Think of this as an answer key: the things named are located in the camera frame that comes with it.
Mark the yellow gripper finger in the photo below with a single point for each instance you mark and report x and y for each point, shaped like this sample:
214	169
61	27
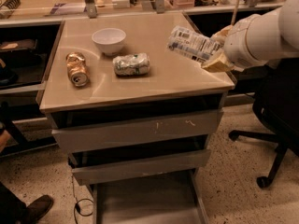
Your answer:
221	35
218	62

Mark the blue label plastic bottle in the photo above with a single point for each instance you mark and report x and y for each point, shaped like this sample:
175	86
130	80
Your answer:
192	45

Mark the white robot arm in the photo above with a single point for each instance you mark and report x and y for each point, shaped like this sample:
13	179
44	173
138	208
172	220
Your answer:
257	39

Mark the grey drawer cabinet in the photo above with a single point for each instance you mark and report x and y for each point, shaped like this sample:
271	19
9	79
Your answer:
174	85

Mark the bottom grey drawer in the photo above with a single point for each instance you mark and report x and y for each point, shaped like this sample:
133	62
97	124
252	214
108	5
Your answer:
171	198

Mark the grey drawer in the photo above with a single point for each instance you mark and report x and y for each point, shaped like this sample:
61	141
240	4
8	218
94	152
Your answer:
171	198
137	131
140	168

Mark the top grey drawer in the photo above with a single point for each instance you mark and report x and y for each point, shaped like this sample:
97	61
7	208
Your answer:
137	131

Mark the middle grey drawer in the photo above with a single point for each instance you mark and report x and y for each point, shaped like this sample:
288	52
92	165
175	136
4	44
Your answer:
140	168

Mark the person hand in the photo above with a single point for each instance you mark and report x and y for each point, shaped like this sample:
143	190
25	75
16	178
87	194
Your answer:
4	137

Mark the wooden stick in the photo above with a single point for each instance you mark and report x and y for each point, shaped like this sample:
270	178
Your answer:
235	12

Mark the black office chair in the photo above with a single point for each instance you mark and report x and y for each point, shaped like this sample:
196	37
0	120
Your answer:
276	106

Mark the crushed green silver can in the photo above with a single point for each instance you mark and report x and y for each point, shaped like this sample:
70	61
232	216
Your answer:
131	65

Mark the white bowl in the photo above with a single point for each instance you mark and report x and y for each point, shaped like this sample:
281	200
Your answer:
109	41

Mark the crushed gold soda can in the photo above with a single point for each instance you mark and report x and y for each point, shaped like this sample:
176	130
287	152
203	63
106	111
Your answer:
77	69

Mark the purple white paper box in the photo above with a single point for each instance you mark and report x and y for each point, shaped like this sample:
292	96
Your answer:
67	8

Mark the black coil spring tool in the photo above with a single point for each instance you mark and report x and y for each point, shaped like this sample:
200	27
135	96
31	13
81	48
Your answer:
8	7

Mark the brown shoe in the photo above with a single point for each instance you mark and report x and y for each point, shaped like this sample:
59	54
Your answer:
37	209

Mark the grey metal bracket left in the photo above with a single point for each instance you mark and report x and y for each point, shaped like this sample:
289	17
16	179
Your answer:
91	8

